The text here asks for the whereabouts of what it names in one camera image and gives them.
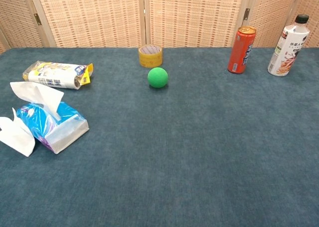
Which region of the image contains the yellow packing tape roll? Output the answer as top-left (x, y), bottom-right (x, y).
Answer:
top-left (138, 44), bottom-right (163, 68)

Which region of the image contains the green ball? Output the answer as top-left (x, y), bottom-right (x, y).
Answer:
top-left (147, 67), bottom-right (169, 89)

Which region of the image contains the red drink can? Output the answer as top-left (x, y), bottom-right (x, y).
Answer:
top-left (227, 25), bottom-right (257, 75)

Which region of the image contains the woven folding screen panel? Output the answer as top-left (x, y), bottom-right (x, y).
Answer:
top-left (0, 0), bottom-right (44, 54)
top-left (27, 0), bottom-right (147, 48)
top-left (144, 0), bottom-right (252, 48)
top-left (291, 0), bottom-right (319, 48)
top-left (243, 0), bottom-right (306, 48)

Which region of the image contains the blue plastic tissue pack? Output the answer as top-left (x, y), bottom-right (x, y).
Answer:
top-left (15, 101), bottom-right (90, 155)

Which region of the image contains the blue velvet tablecloth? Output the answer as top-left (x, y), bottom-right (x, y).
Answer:
top-left (0, 47), bottom-right (319, 227)

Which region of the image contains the white yellow bag roll package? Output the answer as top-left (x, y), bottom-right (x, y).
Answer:
top-left (22, 60), bottom-right (94, 91)

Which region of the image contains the white paper tissue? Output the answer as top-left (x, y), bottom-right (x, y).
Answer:
top-left (9, 81), bottom-right (65, 121)
top-left (0, 107), bottom-right (36, 158)

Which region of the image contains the white bottle with black cap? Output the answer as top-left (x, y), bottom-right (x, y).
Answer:
top-left (267, 14), bottom-right (311, 77)

